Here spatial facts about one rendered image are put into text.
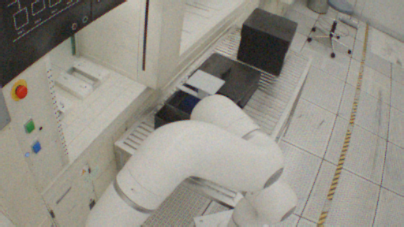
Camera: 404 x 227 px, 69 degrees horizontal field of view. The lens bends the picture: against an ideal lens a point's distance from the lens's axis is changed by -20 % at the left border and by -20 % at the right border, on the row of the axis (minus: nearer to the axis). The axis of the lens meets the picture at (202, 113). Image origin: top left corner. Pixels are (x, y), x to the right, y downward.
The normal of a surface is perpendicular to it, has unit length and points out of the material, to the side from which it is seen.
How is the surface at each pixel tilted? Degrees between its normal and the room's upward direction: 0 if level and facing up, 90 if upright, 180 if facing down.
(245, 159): 53
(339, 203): 0
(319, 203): 0
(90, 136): 0
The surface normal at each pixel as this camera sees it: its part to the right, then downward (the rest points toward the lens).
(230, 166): 0.09, 0.33
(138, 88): 0.12, -0.71
